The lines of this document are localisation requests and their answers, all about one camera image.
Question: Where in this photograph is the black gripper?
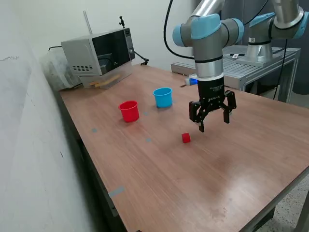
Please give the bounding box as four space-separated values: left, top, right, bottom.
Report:
188 76 238 133

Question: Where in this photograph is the blue plastic cup bin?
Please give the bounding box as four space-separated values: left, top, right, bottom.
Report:
152 87 173 109

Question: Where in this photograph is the red plastic cup bin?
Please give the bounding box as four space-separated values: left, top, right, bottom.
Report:
118 100 140 123

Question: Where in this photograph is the aluminium slatted mounting platform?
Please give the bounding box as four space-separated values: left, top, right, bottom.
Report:
170 43 302 103

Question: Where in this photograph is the dark grey curtain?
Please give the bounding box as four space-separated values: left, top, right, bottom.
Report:
222 0 309 96

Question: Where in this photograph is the long wooden stick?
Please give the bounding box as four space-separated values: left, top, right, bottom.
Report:
95 74 121 87

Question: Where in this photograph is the long grey tape strip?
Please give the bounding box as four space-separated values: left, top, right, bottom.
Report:
108 185 126 199

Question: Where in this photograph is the silver microwave oven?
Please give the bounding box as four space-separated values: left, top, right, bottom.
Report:
60 27 136 84

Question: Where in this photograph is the white thin rod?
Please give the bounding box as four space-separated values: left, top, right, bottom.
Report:
83 10 94 36

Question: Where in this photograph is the translucent plastic bag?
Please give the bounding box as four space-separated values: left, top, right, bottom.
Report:
39 46 83 92

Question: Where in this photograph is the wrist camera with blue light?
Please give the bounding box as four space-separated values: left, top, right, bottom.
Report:
184 73 200 88

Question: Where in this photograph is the black hanging base cable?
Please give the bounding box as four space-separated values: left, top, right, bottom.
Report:
274 38 289 100

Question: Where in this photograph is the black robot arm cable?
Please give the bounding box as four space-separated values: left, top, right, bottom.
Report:
163 0 269 59

